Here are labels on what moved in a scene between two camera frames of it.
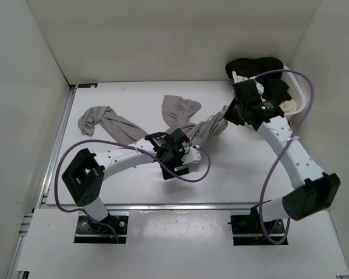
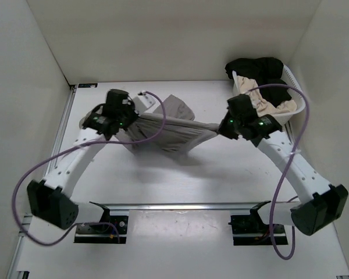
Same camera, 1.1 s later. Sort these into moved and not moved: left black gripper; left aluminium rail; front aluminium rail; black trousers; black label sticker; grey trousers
Moved: left black gripper; grey trousers
Not moved: left aluminium rail; front aluminium rail; black label sticker; black trousers
